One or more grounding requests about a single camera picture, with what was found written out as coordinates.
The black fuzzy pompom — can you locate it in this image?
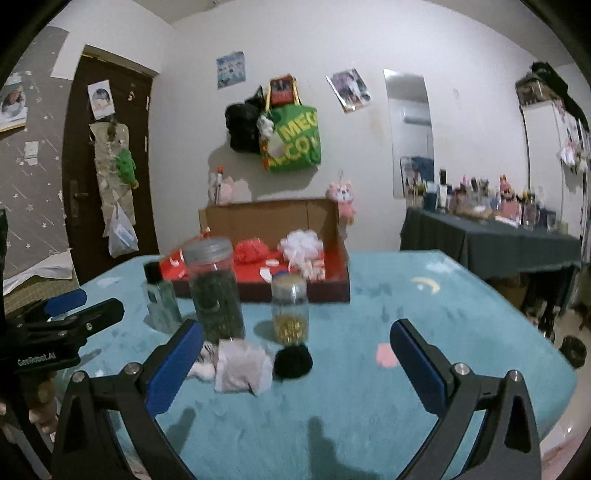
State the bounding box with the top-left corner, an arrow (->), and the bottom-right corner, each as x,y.
273,343 -> 314,380

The clear bottle with black cap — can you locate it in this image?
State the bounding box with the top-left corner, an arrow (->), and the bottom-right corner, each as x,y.
143,261 -> 183,335

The clear plastic bag on door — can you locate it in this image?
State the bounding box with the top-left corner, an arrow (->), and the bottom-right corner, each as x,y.
108,203 -> 139,258

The tall jar with dark contents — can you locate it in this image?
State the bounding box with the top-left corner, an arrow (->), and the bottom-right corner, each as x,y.
183,237 -> 245,344

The teal fleece blanket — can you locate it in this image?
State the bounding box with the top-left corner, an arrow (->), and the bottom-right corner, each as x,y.
55,248 -> 578,480

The green plush on door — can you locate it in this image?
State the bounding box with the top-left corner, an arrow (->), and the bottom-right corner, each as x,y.
115,149 -> 139,189

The red mesh bath sponge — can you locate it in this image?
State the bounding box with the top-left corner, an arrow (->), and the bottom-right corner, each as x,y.
233,238 -> 270,264

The small jar with gold beads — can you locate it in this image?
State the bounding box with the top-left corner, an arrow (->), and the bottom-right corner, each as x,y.
270,272 -> 310,345

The dark cloth side table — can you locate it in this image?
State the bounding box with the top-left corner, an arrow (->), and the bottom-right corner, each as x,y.
400,208 -> 581,280

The cardboard box with red lining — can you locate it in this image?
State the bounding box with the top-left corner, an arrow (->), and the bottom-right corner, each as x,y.
159,199 -> 351,303

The white mesh bath pouf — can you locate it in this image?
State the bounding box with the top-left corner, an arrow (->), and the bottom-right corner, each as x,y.
277,230 -> 324,266

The dark wooden door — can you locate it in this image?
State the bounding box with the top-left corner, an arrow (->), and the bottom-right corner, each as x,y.
62,55 -> 159,283

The pink cat plush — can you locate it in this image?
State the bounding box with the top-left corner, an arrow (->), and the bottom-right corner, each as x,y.
325,181 -> 356,225

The green tote bag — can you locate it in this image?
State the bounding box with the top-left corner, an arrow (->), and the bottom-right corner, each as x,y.
257,78 -> 322,173

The white refrigerator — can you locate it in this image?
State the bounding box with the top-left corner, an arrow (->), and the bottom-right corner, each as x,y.
521,101 -> 586,237

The pink plush on wall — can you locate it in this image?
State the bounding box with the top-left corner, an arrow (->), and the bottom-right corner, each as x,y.
208,173 -> 235,206

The black bag on wall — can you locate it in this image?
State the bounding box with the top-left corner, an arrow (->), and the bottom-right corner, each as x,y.
224,86 -> 266,155

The blue poster on wall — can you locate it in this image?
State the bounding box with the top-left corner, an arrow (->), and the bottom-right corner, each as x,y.
216,51 -> 246,89

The wall mirror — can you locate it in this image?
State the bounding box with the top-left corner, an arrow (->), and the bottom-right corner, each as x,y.
384,69 -> 435,199

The photo on wall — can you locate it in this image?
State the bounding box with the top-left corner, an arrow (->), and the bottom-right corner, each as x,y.
327,68 -> 372,113

